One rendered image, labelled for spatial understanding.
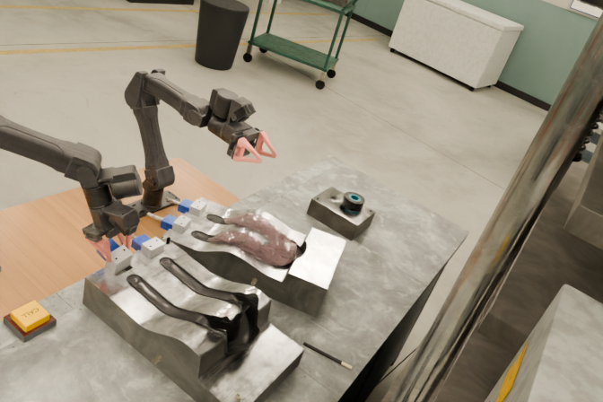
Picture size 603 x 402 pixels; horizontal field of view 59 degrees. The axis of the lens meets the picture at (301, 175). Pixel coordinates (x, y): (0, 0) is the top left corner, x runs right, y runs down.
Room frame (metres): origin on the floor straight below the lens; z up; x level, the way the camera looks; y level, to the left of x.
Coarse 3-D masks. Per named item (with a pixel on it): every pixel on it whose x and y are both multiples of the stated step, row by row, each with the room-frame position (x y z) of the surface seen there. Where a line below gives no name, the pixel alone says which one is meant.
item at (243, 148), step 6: (240, 138) 1.23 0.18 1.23; (240, 144) 1.22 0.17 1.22; (246, 144) 1.22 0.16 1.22; (234, 150) 1.23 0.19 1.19; (240, 150) 1.23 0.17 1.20; (246, 150) 1.27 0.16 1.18; (252, 150) 1.22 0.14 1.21; (234, 156) 1.23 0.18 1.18; (240, 156) 1.23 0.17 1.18; (258, 156) 1.21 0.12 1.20; (258, 162) 1.21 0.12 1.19
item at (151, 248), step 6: (144, 234) 1.14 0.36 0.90; (132, 240) 1.11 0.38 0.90; (138, 240) 1.11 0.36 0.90; (144, 240) 1.12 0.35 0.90; (150, 240) 1.11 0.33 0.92; (156, 240) 1.12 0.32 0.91; (132, 246) 1.11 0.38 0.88; (138, 246) 1.10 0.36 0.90; (144, 246) 1.09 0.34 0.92; (150, 246) 1.09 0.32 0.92; (156, 246) 1.10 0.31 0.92; (162, 246) 1.11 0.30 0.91; (144, 252) 1.08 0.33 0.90; (150, 252) 1.08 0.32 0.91; (156, 252) 1.09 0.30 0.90
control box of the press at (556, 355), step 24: (552, 312) 0.57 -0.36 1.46; (576, 312) 0.57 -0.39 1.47; (600, 312) 0.58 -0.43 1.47; (552, 336) 0.50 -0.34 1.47; (576, 336) 0.52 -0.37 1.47; (600, 336) 0.53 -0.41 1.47; (528, 360) 0.52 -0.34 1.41; (552, 360) 0.46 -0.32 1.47; (576, 360) 0.48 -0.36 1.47; (600, 360) 0.49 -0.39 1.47; (504, 384) 0.55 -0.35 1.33; (528, 384) 0.43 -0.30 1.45; (552, 384) 0.42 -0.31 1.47; (576, 384) 0.44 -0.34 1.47; (600, 384) 0.45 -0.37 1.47
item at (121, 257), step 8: (112, 240) 1.03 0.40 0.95; (112, 248) 1.01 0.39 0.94; (120, 248) 1.01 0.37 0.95; (112, 256) 0.98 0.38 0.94; (120, 256) 0.99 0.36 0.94; (128, 256) 1.00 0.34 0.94; (112, 264) 0.98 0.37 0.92; (120, 264) 0.98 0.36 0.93; (128, 264) 1.02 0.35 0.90; (112, 272) 0.98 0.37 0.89
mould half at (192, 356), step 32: (160, 256) 1.10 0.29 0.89; (96, 288) 0.93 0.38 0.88; (128, 288) 0.95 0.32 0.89; (160, 288) 0.99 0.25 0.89; (224, 288) 1.04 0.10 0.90; (256, 288) 1.04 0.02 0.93; (128, 320) 0.88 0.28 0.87; (160, 320) 0.89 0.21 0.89; (160, 352) 0.83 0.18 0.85; (192, 352) 0.80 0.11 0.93; (256, 352) 0.91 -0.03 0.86; (288, 352) 0.94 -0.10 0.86; (192, 384) 0.79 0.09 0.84; (224, 384) 0.80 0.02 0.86; (256, 384) 0.82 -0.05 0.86
